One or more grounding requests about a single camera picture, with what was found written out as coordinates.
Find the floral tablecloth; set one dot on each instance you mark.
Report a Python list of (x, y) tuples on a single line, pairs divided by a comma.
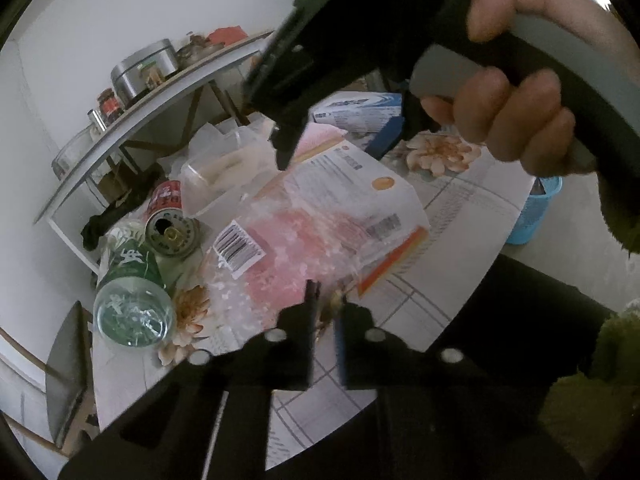
[(471, 202)]

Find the red soda can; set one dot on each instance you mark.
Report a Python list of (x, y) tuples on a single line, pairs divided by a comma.
[(166, 228)]

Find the right hand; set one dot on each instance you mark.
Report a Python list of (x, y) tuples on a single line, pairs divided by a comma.
[(528, 123)]

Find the white orange package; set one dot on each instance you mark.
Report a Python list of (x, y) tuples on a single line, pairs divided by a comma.
[(356, 201)]

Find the glass bowl on shelf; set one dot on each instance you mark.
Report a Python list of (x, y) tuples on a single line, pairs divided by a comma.
[(71, 153)]

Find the pink clear plastic bag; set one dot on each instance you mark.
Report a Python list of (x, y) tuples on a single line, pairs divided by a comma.
[(261, 262)]

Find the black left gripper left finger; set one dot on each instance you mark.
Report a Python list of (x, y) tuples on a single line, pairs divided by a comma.
[(208, 418)]

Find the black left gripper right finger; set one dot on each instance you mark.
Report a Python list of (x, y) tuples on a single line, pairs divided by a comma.
[(466, 408)]

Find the clear plastic container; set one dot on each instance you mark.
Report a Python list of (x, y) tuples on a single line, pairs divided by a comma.
[(220, 163)]

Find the blue trash basket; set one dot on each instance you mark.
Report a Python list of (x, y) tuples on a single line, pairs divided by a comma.
[(540, 196)]

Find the blue white toothpaste box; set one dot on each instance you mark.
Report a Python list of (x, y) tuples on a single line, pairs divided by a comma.
[(357, 111)]

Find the green plastic bottle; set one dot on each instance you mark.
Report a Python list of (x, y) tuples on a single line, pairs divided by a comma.
[(132, 306)]

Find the dark cloth under shelf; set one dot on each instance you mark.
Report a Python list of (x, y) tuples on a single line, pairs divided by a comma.
[(99, 224)]

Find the white shelf table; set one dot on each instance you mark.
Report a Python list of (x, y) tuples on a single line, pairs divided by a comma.
[(193, 78)]

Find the silver metal pot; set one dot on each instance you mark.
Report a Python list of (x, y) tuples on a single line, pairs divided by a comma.
[(143, 71)]

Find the wooden chair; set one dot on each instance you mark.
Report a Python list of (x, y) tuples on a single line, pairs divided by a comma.
[(71, 406)]

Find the red lid jar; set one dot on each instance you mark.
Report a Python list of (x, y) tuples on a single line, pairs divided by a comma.
[(109, 106)]

